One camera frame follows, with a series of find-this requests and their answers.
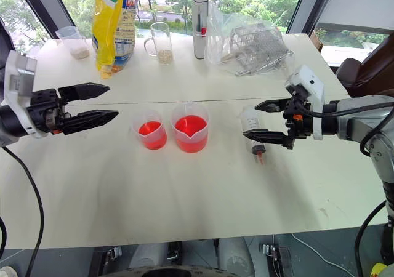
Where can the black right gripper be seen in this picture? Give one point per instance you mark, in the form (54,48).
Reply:
(297,120)

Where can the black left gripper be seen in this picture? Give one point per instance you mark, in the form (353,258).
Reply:
(43,110)

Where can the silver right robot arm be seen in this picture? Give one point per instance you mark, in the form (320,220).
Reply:
(363,120)

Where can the clear plastic syringe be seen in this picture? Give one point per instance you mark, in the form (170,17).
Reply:
(251,121)

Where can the clear measuring cup with grains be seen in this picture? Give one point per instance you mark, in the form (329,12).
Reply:
(75,41)

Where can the small beaker red liquid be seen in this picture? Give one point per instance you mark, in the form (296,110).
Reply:
(151,132)

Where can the large beaker red liquid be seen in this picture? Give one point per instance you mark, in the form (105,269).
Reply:
(190,129)

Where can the yellow snack bag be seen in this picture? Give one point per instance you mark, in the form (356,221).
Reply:
(112,27)

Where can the glass mug with grains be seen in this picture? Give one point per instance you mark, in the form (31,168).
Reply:
(162,43)

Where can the brown leather chair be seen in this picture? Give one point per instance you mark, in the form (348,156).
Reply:
(366,70)

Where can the tall white rectangular container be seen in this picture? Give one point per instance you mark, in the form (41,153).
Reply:
(199,27)

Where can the metal table latch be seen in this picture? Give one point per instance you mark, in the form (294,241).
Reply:
(113,254)
(270,251)

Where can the grey rounded robot leg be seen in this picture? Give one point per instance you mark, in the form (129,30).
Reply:
(235,255)

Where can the yellow crumpled object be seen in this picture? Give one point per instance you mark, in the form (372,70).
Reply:
(378,270)

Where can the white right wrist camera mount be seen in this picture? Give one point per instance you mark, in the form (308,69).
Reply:
(311,86)

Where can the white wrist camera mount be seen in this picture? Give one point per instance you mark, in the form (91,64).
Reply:
(20,74)
(311,86)

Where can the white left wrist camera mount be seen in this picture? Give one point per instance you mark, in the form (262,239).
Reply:
(20,74)

